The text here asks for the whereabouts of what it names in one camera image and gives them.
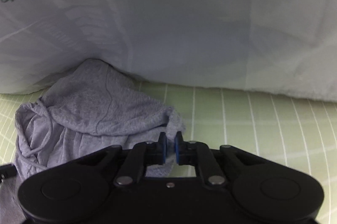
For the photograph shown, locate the green grid cutting mat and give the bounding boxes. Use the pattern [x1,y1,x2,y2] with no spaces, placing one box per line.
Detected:
[0,81,337,224]

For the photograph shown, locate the grey zip hoodie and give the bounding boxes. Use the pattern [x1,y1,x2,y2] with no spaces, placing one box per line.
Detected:
[1,59,185,223]

